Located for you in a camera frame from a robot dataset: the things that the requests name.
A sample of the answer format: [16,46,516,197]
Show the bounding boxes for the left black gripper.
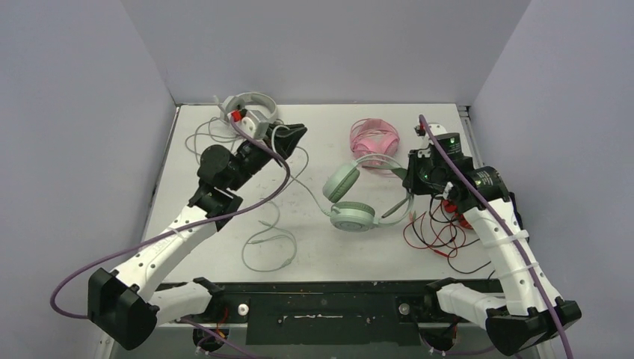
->
[227,124,307,192]

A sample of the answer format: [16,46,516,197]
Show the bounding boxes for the pink cat-ear headphones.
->
[349,118,400,170]

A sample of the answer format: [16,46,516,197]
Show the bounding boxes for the mint green headphones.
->
[241,123,416,274]

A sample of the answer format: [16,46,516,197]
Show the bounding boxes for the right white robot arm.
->
[403,132,582,356]

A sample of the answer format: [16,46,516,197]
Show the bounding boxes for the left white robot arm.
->
[87,124,307,350]

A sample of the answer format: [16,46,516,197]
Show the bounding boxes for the red and black headphones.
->
[401,195,492,274]

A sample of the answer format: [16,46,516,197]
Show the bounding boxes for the white gaming headset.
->
[185,92,284,167]

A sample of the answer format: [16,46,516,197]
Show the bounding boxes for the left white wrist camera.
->
[229,108,269,140]

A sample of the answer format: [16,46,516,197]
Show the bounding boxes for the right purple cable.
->
[418,114,576,359]

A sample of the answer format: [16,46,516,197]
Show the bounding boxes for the purple cable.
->
[49,114,292,359]
[418,114,576,359]

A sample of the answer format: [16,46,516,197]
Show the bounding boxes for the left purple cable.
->
[49,114,292,359]

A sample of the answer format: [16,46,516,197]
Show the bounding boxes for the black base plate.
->
[126,280,523,348]

